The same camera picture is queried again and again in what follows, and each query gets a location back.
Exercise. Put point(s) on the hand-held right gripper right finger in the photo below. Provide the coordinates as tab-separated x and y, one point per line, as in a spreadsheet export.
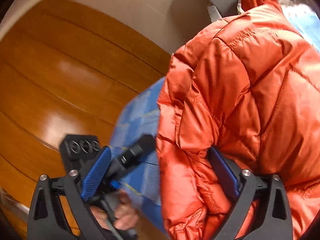
223	171

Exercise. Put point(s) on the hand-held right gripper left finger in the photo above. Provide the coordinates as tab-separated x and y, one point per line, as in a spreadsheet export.
96	173

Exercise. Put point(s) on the orange puffer jacket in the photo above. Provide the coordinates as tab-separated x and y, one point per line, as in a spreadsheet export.
250	105

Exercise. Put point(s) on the person's left hand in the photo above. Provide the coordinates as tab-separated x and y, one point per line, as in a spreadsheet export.
128	212

